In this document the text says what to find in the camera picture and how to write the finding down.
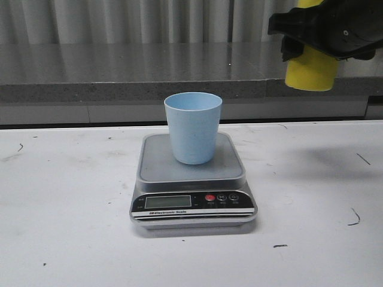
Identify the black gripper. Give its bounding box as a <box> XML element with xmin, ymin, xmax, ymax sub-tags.
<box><xmin>268</xmin><ymin>1</ymin><xmax>382</xmax><ymax>62</ymax></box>

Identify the yellow squeeze bottle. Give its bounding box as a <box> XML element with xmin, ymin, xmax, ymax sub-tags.
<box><xmin>284</xmin><ymin>0</ymin><xmax>339</xmax><ymax>92</ymax></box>

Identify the light blue plastic cup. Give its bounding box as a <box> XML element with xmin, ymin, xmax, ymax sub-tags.
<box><xmin>164</xmin><ymin>92</ymin><xmax>223</xmax><ymax>165</ymax></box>

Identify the silver electronic kitchen scale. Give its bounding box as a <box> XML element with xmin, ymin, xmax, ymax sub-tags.
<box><xmin>129</xmin><ymin>133</ymin><xmax>258</xmax><ymax>237</ymax></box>

